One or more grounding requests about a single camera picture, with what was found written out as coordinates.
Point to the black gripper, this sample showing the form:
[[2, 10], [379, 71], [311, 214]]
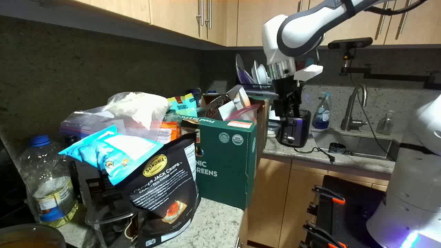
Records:
[[286, 90]]

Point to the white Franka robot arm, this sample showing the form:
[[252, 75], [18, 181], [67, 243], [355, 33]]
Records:
[[311, 21]]

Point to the green cardboard organic greens box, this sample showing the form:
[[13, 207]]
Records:
[[227, 166]]

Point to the teal organic snack bag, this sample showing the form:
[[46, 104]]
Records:
[[182, 106]]

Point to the black cracker chips bag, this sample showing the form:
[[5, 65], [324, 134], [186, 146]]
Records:
[[165, 193]]

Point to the white crumpled plastic bag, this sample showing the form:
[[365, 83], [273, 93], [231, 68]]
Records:
[[137, 108]]

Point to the light blue snack bag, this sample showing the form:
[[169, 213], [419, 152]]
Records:
[[110, 153]]

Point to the purple tinted ziploc bag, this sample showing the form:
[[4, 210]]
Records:
[[86, 122]]

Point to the black toaster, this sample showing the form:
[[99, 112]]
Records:
[[295, 130]]

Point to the blue spray bottle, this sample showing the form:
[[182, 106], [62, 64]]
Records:
[[321, 115]]

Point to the dish rack with dishes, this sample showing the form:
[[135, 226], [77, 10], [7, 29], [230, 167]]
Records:
[[256, 76]]

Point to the metal sink faucet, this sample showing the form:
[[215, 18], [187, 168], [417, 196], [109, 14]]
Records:
[[351, 111]]

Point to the steel kitchen sink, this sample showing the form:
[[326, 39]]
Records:
[[362, 146]]

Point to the wooden lower cabinets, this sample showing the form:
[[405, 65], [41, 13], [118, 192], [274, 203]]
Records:
[[279, 202]]

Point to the wooden cabinets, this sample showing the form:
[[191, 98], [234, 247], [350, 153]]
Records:
[[256, 21], [279, 202]]

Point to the wooden upper cabinets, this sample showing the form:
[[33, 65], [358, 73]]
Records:
[[256, 21]]

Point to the black orange clamp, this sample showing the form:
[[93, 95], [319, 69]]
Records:
[[321, 236], [328, 199]]

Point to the clear soap dispenser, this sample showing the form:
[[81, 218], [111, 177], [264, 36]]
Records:
[[386, 124]]

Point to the black robot cart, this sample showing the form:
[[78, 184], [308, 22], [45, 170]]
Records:
[[359, 202]]

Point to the orange snack packet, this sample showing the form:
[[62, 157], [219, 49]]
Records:
[[171, 130]]

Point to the plastic bottle with blue cap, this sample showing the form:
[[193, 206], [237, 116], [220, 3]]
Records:
[[45, 179]]

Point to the dark pot with orange liquid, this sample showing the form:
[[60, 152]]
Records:
[[29, 236]]

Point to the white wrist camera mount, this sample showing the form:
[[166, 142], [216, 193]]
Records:
[[308, 72]]

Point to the black camera on clamp arm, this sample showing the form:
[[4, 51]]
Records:
[[351, 43]]

